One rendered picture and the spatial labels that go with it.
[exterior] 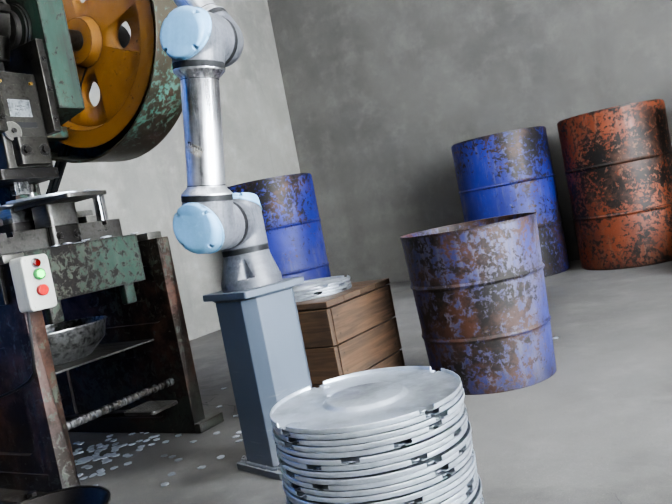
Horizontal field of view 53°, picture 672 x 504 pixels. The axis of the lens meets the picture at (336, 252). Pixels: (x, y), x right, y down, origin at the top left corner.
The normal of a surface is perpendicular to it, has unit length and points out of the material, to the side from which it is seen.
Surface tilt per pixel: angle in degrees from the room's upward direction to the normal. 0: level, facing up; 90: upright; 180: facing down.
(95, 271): 90
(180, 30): 82
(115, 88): 90
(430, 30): 90
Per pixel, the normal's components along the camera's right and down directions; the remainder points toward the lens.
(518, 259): 0.47, 0.00
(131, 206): 0.84, -0.14
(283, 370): 0.68, -0.09
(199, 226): -0.37, 0.26
